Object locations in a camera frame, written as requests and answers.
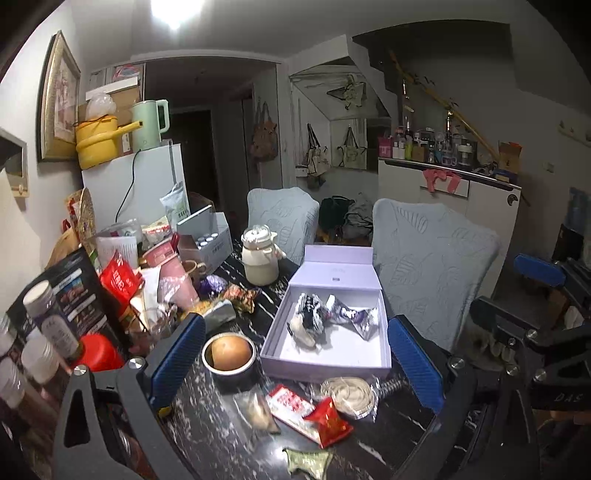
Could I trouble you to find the white capped brown bottle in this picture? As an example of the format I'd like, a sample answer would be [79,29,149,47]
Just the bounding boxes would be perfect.
[23,281,84,361]

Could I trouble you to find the green white pouch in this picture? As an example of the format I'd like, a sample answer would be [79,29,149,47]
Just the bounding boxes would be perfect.
[159,182,191,222]

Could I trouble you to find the brown egg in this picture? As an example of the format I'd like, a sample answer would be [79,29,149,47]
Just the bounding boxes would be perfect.
[210,335,252,371]

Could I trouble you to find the lavender cardboard box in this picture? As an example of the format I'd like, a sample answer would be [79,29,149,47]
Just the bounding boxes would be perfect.
[259,244,393,383]

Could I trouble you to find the black printed box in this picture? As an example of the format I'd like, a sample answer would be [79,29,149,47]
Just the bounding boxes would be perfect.
[7,249,125,365]

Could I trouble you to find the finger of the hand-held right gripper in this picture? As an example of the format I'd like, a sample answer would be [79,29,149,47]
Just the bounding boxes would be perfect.
[513,253,591,298]
[470,296,555,354]

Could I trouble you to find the white fridge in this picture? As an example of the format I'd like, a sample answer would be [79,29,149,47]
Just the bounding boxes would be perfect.
[82,143,185,232]

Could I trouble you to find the red white snack packet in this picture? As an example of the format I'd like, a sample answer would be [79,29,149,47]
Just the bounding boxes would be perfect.
[265,384,317,430]

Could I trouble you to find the white cabinet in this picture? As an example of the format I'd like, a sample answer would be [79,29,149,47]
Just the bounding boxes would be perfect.
[378,157,522,296]

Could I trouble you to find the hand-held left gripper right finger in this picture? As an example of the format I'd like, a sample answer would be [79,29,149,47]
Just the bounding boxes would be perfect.
[387,315,541,480]

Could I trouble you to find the colourful snack packet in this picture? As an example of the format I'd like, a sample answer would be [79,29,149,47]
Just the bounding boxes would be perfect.
[217,284,262,315]

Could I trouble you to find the pale green electric kettle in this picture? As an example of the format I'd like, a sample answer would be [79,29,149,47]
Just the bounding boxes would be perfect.
[130,99,170,153]

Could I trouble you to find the small cardboard box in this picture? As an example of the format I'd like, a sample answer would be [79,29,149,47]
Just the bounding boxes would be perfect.
[498,141,523,174]

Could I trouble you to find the cream tote bag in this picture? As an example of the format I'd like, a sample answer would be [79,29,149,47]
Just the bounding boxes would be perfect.
[336,127,368,169]
[295,124,331,178]

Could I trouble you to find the small light blue covered chair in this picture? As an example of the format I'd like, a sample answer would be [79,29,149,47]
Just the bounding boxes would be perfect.
[247,187,320,268]

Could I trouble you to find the bagged cream cord coil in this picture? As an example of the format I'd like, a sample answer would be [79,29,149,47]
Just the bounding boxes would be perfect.
[308,376,382,422]

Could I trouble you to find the small white capped bottle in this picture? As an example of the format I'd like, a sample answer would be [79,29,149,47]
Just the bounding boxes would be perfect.
[21,332,61,384]

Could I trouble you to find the pink cup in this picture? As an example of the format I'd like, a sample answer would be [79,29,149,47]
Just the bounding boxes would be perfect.
[142,244,199,311]

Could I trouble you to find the red foil packet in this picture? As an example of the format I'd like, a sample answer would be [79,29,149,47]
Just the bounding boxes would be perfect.
[302,397,354,449]

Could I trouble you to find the framed picture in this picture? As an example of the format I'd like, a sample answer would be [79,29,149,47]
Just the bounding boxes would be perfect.
[37,30,81,162]

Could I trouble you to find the black bag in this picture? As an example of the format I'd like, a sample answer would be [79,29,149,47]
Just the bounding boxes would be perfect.
[318,196,354,241]

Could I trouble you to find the brown tote bag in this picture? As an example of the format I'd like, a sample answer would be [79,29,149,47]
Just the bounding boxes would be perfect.
[250,102,280,162]

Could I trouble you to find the gold woven plate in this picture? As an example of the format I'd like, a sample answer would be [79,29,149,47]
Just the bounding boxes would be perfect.
[76,188,98,259]

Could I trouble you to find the clear plastic packet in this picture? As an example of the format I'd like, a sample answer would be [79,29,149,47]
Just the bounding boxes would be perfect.
[233,388,282,435]

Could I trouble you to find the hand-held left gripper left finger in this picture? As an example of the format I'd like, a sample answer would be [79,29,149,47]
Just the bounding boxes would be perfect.
[52,313,207,480]

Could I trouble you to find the black white striped sock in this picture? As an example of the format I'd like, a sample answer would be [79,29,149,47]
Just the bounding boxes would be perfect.
[287,293,329,348]

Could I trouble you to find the purple wrapper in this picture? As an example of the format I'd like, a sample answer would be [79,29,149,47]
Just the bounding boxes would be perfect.
[198,274,229,296]

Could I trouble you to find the green gold wrapper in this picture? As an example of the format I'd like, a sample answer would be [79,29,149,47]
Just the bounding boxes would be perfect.
[283,447,334,478]

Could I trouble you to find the large light blue covered chair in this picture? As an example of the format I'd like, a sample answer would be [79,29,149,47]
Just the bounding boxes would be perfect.
[372,198,502,354]

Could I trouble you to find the red printed bag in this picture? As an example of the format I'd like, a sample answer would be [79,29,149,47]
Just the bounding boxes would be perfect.
[99,251,144,319]

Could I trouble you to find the red lidded container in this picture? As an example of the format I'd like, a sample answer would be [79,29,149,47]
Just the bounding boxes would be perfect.
[74,335,125,372]

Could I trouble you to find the grey bag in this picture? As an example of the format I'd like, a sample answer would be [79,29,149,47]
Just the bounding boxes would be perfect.
[344,198,375,241]

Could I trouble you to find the silver purple foil packet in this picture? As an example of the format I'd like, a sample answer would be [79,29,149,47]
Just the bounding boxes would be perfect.
[325,295,379,341]

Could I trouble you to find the pink cloth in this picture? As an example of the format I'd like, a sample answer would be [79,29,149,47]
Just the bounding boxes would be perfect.
[422,168,462,193]

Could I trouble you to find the black power cord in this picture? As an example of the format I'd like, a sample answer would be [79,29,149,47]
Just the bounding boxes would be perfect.
[115,150,141,227]

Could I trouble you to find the stacked cardboard boxes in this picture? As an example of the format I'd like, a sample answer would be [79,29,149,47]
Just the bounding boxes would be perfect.
[78,65,145,153]

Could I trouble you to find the row of bottles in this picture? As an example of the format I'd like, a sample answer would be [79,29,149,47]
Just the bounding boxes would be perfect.
[379,124,497,169]

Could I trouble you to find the yellow pole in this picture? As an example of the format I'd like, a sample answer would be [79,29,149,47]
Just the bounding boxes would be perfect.
[390,51,499,160]

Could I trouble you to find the cream kettle jar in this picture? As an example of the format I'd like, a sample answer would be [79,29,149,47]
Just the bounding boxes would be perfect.
[241,224,287,287]

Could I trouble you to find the clear glass cup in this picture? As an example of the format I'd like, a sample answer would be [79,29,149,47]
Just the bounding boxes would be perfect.
[127,307,171,356]

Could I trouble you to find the white box with vials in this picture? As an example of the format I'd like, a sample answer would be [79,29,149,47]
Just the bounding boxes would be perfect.
[177,205,234,278]

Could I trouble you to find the ceiling light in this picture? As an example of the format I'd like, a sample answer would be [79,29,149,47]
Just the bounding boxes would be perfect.
[150,0,206,31]

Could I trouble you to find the yellow pot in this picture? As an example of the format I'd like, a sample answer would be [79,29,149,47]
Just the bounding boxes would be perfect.
[75,116,141,170]

